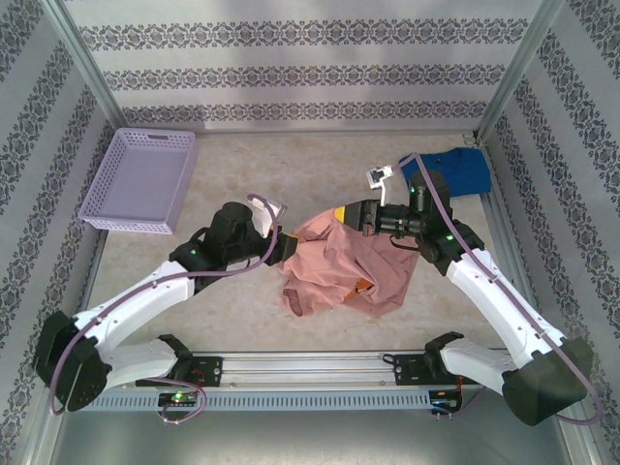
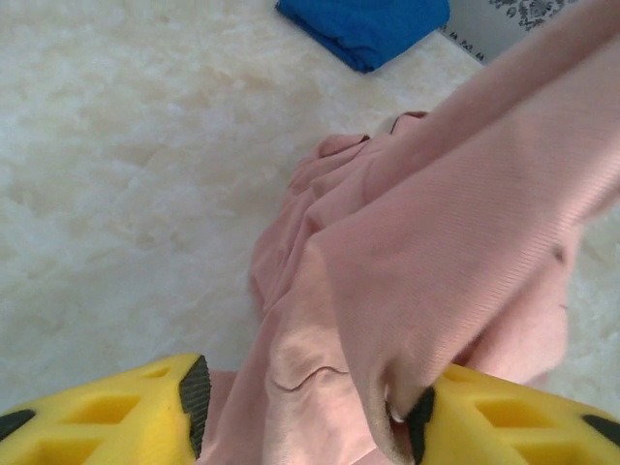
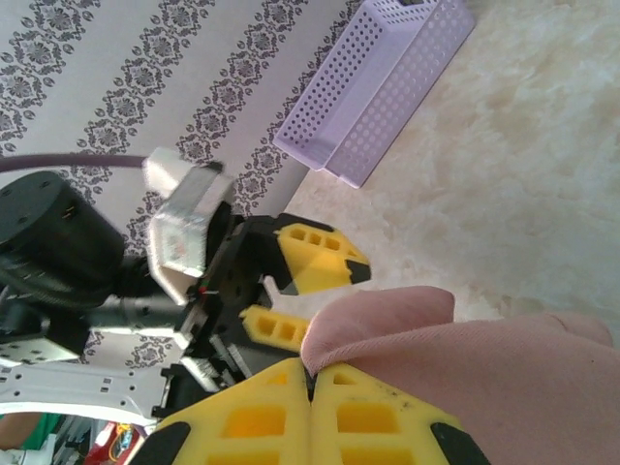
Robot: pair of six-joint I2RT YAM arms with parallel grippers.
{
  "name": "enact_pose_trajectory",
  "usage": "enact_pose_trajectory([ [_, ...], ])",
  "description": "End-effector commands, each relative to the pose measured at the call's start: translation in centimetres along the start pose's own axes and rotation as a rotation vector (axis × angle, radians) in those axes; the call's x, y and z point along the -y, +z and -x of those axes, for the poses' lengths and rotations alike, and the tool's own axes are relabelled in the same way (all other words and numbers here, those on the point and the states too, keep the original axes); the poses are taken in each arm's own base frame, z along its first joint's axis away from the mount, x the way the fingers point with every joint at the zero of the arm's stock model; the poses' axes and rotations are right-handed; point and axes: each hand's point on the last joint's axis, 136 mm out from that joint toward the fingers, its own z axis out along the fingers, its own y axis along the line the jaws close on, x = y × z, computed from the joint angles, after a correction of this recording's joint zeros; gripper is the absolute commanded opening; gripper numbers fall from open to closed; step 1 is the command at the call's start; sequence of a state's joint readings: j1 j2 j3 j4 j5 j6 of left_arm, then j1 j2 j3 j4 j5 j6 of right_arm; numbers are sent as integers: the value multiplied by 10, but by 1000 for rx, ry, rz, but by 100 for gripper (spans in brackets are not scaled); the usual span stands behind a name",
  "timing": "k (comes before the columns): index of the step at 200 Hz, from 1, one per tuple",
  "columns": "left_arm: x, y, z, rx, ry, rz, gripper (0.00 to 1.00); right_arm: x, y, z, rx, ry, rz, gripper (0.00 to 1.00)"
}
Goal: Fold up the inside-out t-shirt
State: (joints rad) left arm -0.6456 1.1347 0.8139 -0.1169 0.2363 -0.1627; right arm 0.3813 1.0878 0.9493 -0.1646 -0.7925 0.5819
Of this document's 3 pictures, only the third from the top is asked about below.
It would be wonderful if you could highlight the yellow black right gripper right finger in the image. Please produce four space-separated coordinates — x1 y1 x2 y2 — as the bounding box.
309 360 491 465

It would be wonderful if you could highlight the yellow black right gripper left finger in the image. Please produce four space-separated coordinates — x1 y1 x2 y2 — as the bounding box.
129 357 312 465

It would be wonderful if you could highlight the lilac perforated plastic basket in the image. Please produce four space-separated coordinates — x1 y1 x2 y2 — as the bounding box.
272 0 477 190

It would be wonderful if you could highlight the pink t-shirt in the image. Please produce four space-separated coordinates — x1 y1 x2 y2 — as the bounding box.
299 285 620 465

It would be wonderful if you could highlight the red background item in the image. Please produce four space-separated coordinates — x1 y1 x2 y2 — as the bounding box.
84 419 149 465

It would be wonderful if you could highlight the green background item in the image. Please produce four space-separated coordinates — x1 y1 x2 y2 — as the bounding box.
0 412 62 442

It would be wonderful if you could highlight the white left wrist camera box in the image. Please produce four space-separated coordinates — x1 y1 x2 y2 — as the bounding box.
143 147 234 307

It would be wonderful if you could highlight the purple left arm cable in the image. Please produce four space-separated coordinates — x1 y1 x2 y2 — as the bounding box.
0 153 149 174

